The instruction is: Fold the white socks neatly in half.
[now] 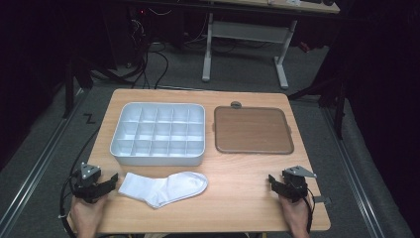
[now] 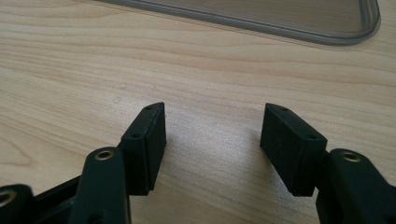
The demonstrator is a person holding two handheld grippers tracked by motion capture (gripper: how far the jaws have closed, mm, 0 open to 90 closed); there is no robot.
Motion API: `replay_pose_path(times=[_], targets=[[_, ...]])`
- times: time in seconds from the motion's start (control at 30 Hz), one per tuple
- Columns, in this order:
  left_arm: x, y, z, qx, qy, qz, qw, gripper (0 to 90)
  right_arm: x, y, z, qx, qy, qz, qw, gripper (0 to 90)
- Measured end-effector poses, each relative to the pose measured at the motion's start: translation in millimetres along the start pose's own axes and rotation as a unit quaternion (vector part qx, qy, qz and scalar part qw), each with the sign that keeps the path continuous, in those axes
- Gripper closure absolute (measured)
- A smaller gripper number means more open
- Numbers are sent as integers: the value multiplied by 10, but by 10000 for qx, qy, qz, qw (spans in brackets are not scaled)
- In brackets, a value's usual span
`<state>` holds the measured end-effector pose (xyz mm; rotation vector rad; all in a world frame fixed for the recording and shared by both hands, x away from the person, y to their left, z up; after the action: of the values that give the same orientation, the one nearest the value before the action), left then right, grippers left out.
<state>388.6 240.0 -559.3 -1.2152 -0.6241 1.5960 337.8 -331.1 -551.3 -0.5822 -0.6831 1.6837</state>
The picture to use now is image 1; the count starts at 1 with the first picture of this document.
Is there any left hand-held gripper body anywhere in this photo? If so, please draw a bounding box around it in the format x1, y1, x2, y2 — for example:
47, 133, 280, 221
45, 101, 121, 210
71, 162, 111, 204

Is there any dark computer cabinet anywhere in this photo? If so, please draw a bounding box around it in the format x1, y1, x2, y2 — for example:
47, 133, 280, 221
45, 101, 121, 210
101, 5, 148, 71

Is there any brown square tray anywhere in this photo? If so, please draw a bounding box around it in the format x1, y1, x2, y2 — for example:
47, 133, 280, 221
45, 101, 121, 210
213, 105, 295, 156

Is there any small red object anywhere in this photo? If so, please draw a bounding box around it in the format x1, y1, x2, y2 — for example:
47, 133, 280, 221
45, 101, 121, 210
297, 41, 312, 55

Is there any desk with white metal frame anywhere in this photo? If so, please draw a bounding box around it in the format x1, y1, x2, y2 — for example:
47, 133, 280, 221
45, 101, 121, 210
197, 0, 341, 91

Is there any white sock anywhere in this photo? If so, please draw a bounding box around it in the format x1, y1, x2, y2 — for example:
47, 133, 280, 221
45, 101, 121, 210
117, 171, 209, 209

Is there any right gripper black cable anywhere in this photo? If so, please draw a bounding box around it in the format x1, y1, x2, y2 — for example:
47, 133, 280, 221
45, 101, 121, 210
304, 186, 316, 234

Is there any person's left hand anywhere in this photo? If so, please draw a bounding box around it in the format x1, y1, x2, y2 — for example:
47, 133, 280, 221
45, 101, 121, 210
69, 192, 109, 231

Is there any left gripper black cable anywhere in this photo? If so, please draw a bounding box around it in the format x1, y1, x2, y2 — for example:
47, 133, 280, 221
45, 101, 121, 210
58, 169, 82, 238

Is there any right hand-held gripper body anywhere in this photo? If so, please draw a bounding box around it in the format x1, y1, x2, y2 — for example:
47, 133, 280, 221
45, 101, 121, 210
280, 165, 318, 203

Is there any metal floor rail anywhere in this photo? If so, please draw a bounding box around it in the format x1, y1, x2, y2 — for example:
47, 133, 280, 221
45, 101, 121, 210
0, 88, 87, 230
320, 106, 386, 238

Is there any bundle of black floor cables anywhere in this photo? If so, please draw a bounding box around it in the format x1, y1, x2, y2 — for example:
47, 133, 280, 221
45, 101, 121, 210
127, 8, 170, 90

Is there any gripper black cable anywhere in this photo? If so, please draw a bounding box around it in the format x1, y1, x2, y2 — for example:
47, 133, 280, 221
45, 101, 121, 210
304, 186, 316, 234
58, 169, 82, 238

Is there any black floor cable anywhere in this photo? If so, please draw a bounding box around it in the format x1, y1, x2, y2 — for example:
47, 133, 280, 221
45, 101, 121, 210
68, 127, 101, 175

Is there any black metal stand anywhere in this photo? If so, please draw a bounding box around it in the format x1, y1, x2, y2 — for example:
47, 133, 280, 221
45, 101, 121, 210
286, 73, 349, 141
61, 56, 97, 120

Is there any white divided storage box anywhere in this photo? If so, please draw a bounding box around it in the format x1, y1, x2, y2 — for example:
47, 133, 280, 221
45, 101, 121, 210
109, 101, 207, 168

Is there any person's right hand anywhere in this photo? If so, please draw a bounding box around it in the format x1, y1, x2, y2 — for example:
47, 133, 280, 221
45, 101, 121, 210
277, 193, 312, 230

